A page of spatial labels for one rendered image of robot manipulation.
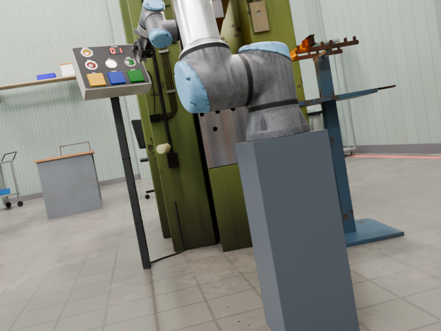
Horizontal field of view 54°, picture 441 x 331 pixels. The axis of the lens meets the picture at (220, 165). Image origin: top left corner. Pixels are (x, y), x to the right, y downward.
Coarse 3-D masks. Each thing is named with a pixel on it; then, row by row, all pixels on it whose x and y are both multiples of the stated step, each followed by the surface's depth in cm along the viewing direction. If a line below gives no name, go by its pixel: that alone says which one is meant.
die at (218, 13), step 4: (216, 0) 235; (220, 0) 236; (212, 4) 235; (216, 4) 235; (220, 4) 236; (216, 8) 236; (220, 8) 236; (216, 12) 236; (220, 12) 236; (216, 16) 236; (220, 16) 236; (216, 20) 241; (220, 20) 243; (220, 24) 251; (220, 28) 261
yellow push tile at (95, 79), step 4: (88, 76) 209; (92, 76) 210; (96, 76) 211; (100, 76) 212; (92, 80) 209; (96, 80) 210; (100, 80) 211; (104, 80) 211; (92, 84) 208; (96, 84) 209; (100, 84) 209; (104, 84) 210
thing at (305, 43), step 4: (308, 36) 197; (312, 36) 195; (304, 40) 203; (308, 40) 199; (312, 40) 195; (304, 44) 203; (308, 44) 200; (312, 44) 196; (296, 48) 216; (300, 48) 210; (304, 48) 209; (292, 52) 223; (292, 56) 229
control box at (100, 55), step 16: (80, 48) 218; (96, 48) 221; (112, 48) 225; (128, 48) 228; (80, 64) 212; (96, 64) 216; (80, 80) 210; (128, 80) 217; (96, 96) 213; (112, 96) 217
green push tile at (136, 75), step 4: (128, 72) 219; (132, 72) 220; (136, 72) 221; (140, 72) 221; (132, 76) 218; (136, 76) 219; (140, 76) 220; (132, 80) 217; (136, 80) 218; (140, 80) 219; (144, 80) 220
